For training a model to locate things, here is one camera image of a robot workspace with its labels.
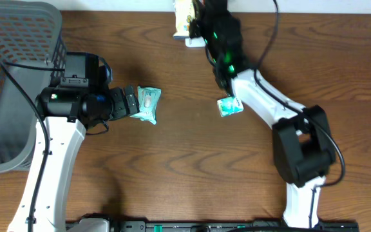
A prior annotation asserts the teal wet wipes pack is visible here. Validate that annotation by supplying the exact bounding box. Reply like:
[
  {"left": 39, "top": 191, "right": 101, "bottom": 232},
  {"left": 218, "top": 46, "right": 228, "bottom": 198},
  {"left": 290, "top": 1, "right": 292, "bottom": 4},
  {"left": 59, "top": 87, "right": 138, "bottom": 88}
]
[{"left": 131, "top": 87, "right": 162, "bottom": 125}]

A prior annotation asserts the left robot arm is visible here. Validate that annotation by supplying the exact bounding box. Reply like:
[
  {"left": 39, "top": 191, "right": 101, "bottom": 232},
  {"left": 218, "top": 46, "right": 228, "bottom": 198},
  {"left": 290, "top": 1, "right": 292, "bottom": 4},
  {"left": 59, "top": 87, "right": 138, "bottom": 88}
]
[{"left": 8, "top": 52, "right": 139, "bottom": 231}]

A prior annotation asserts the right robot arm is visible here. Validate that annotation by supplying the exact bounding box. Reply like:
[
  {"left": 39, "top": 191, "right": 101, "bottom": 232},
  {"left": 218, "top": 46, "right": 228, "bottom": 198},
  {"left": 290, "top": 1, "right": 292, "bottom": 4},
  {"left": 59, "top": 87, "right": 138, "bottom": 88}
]
[{"left": 189, "top": 1, "right": 336, "bottom": 229}]

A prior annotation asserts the grey plastic mesh basket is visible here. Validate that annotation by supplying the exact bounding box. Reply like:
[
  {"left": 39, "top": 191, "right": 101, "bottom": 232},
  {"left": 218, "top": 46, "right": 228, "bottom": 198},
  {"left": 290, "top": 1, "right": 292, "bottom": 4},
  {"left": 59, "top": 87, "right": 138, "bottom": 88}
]
[{"left": 0, "top": 1, "right": 67, "bottom": 173}]

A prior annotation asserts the teal tissue pack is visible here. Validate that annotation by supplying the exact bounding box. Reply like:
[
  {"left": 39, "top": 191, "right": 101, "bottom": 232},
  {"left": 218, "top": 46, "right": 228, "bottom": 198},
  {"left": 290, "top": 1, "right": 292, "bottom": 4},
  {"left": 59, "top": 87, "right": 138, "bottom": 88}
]
[{"left": 217, "top": 97, "right": 244, "bottom": 117}]

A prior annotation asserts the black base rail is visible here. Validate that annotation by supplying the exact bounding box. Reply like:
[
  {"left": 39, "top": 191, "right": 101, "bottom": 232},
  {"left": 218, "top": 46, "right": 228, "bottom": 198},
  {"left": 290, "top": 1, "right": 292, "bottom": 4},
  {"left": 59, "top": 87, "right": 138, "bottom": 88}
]
[{"left": 65, "top": 220, "right": 360, "bottom": 232}]

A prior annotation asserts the white blue-edged snack bag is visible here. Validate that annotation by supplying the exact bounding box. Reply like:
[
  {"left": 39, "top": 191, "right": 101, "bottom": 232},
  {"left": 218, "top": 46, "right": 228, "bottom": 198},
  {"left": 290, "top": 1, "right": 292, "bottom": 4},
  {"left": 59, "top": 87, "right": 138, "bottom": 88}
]
[{"left": 173, "top": 0, "right": 195, "bottom": 39}]

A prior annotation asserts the white barcode scanner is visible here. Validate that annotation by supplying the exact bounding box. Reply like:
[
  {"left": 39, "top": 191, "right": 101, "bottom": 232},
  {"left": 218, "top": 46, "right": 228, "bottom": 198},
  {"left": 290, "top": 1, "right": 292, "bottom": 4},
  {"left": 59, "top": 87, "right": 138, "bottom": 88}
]
[{"left": 185, "top": 37, "right": 206, "bottom": 48}]

